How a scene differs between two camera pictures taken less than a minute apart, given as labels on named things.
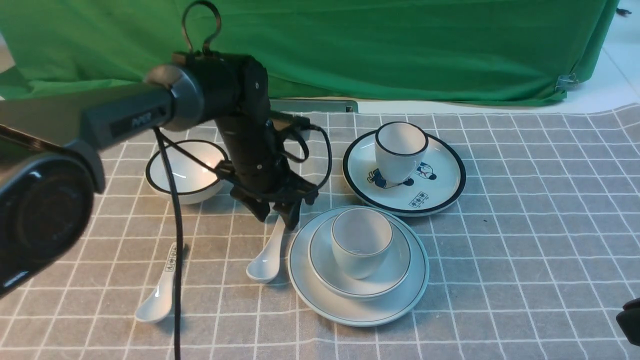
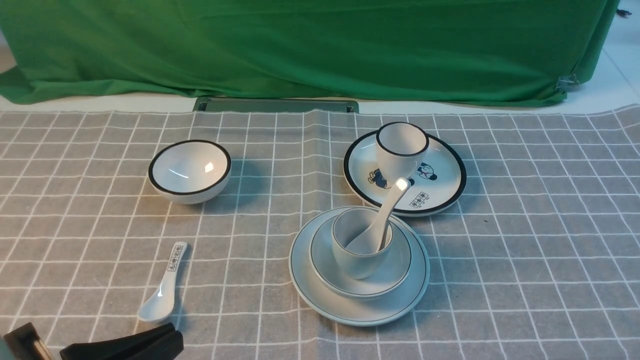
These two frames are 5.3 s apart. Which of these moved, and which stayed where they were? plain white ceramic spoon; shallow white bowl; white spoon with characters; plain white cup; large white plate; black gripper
Moved: black gripper; plain white ceramic spoon
Stayed: white spoon with characters; shallow white bowl; large white plate; plain white cup
